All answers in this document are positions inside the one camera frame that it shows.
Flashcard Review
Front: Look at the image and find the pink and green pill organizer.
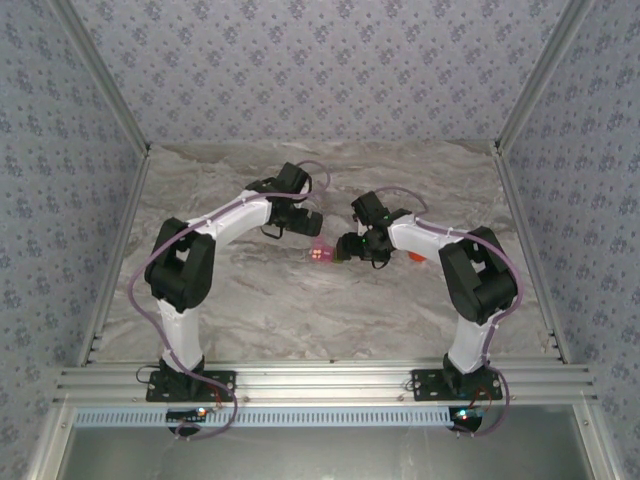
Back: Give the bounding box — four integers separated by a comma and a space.
308, 239, 347, 265

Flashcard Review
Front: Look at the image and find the aluminium mounting rail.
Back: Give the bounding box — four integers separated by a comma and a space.
52, 362, 599, 406

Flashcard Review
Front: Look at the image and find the aluminium side rail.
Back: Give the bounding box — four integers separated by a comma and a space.
492, 142, 572, 365
77, 147, 152, 366

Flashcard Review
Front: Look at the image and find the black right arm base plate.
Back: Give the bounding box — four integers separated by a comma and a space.
410, 368, 504, 403

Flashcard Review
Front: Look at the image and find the slotted grey cable duct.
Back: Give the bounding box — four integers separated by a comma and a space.
73, 405, 454, 429

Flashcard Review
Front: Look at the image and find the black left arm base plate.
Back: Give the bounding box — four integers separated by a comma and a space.
145, 368, 237, 403

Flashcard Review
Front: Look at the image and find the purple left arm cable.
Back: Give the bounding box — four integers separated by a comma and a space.
128, 159, 332, 442

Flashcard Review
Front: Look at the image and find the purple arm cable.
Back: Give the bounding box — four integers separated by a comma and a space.
369, 186, 525, 439
128, 159, 332, 442

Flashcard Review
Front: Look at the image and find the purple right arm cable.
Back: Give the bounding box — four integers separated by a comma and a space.
369, 186, 525, 439

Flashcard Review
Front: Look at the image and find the aluminium corner post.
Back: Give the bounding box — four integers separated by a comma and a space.
49, 0, 152, 156
493, 0, 599, 154

